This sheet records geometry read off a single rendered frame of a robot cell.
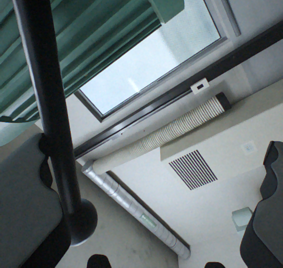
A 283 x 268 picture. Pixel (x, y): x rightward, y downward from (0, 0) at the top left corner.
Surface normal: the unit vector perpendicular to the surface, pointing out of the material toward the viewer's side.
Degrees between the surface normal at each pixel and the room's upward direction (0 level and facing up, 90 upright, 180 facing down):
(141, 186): 90
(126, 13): 90
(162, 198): 90
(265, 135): 90
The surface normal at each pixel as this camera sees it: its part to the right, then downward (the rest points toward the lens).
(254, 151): -0.04, 0.53
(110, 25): 0.39, 0.88
